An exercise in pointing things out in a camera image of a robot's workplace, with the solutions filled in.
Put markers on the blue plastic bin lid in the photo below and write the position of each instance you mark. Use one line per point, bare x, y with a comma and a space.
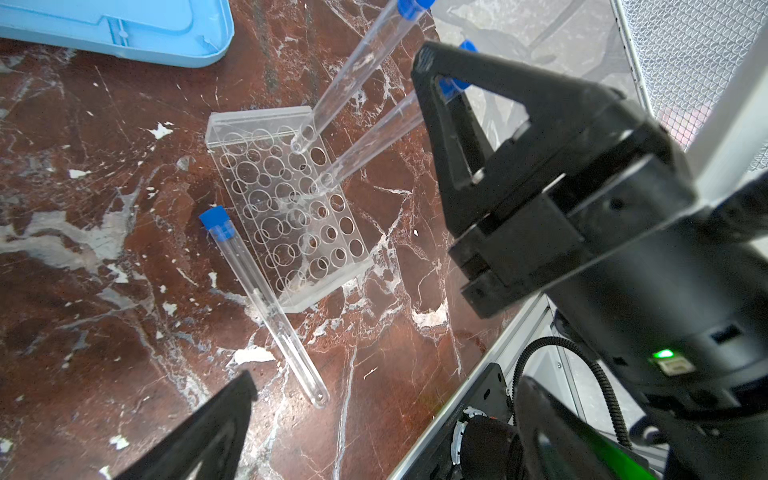
186, 34

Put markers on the white wire mesh basket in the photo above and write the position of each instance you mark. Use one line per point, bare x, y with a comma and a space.
685, 53

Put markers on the pink item in basket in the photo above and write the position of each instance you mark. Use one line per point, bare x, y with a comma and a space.
687, 124

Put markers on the clear acrylic test tube rack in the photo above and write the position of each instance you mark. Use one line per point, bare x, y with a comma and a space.
307, 243

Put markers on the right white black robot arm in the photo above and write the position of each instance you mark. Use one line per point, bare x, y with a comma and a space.
546, 440

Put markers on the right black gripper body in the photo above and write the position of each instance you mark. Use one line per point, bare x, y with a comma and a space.
597, 213

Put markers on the blue capped test tube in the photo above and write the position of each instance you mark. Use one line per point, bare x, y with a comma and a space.
223, 231
392, 25
401, 120

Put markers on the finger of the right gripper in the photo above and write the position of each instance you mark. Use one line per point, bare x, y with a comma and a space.
496, 126

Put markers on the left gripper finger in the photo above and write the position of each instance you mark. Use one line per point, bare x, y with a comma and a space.
208, 444

